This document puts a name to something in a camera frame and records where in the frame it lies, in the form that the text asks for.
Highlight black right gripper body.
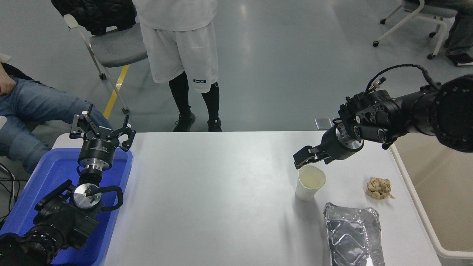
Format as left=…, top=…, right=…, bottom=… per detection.
left=320, top=125, right=356, bottom=161

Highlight silver floor plate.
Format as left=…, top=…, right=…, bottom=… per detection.
left=314, top=117, right=334, bottom=130

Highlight silver foil tray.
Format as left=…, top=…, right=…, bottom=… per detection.
left=323, top=202, right=385, bottom=266

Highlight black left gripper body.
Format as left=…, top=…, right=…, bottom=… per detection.
left=78, top=132, right=120, bottom=166

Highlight black jacket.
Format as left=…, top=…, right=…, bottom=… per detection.
left=51, top=0, right=137, bottom=36

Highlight standing person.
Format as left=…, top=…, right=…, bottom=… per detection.
left=132, top=0, right=223, bottom=132

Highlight white paper cup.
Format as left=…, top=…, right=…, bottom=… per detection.
left=295, top=165, right=327, bottom=202

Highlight blue plastic tray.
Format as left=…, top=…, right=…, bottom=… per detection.
left=0, top=148, right=133, bottom=266

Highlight crumpled tan paper ball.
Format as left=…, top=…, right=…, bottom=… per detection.
left=366, top=177, right=395, bottom=200

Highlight person's hand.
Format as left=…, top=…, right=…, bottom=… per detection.
left=0, top=71, right=17, bottom=96

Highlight grey chair with white frame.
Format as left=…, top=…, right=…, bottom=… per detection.
left=64, top=0, right=148, bottom=114

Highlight black floor cables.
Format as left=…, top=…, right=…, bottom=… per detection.
left=0, top=163, right=28, bottom=222

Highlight white wheeled chair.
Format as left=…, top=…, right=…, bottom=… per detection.
left=372, top=0, right=459, bottom=59

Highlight large pale bin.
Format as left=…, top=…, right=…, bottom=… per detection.
left=390, top=132, right=473, bottom=266

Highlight seated person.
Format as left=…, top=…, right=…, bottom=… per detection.
left=419, top=0, right=473, bottom=67
left=0, top=63, right=111, bottom=174

